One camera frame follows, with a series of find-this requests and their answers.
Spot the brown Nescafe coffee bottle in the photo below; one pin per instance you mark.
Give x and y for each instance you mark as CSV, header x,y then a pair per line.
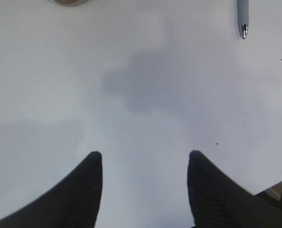
x,y
70,3

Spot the blue grey pen left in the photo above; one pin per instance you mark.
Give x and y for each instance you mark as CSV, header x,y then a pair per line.
x,y
243,17

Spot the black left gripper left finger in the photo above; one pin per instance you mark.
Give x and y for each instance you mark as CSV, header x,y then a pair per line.
x,y
73,203

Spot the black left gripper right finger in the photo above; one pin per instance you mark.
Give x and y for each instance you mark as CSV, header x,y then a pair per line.
x,y
216,201

